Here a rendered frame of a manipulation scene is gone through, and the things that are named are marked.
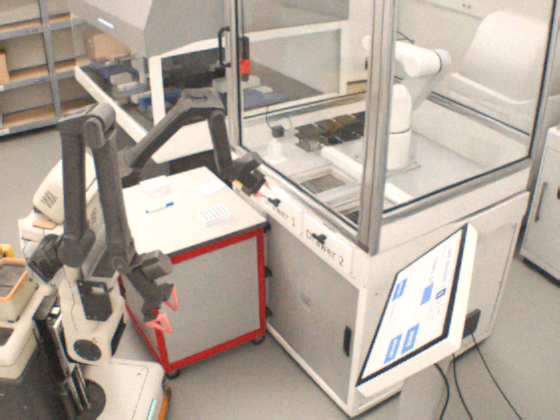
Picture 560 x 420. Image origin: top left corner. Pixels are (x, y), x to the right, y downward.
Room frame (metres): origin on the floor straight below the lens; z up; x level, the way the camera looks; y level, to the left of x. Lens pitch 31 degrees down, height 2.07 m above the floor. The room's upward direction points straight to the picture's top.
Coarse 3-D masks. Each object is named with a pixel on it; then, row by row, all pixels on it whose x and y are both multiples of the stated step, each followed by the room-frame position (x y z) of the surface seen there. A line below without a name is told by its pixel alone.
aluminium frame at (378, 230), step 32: (224, 0) 2.43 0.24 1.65; (384, 0) 1.60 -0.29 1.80; (224, 32) 2.43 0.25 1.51; (384, 32) 1.59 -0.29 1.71; (384, 64) 1.58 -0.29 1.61; (384, 96) 1.58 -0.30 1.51; (544, 96) 2.06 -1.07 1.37; (384, 128) 1.58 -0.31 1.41; (384, 160) 1.59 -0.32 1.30; (288, 192) 2.00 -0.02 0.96; (384, 192) 1.60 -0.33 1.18; (448, 192) 1.77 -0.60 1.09; (480, 192) 1.88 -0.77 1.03; (512, 192) 2.01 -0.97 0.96; (384, 224) 1.60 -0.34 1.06; (416, 224) 1.69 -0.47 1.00
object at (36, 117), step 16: (48, 16) 5.45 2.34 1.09; (64, 16) 5.45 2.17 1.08; (0, 32) 4.84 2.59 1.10; (16, 32) 4.91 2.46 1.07; (32, 32) 4.97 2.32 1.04; (48, 32) 5.03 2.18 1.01; (48, 48) 5.03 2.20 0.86; (48, 64) 5.02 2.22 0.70; (64, 64) 5.41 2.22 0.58; (16, 80) 4.94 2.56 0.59; (32, 80) 4.94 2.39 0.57; (48, 80) 5.01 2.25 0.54; (16, 112) 5.24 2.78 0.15; (32, 112) 5.24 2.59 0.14; (48, 112) 5.21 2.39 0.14; (64, 112) 5.19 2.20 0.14; (16, 128) 4.84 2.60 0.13; (32, 128) 4.91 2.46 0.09
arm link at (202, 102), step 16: (192, 96) 1.60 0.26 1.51; (208, 96) 1.63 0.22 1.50; (176, 112) 1.59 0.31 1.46; (192, 112) 1.57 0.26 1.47; (208, 112) 1.60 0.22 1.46; (224, 112) 1.62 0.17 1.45; (160, 128) 1.60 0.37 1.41; (176, 128) 1.60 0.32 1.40; (144, 144) 1.61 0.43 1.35; (160, 144) 1.62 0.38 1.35; (128, 160) 1.63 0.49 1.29; (144, 160) 1.63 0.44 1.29; (128, 176) 1.61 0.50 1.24
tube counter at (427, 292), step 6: (432, 276) 1.24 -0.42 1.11; (426, 282) 1.23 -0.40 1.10; (432, 282) 1.21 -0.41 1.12; (426, 288) 1.20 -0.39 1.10; (432, 288) 1.17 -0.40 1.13; (426, 294) 1.17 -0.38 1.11; (420, 300) 1.16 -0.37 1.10; (426, 300) 1.14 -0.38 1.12; (420, 306) 1.13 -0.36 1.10; (426, 306) 1.11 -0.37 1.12; (420, 312) 1.10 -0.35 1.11; (426, 312) 1.08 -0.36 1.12
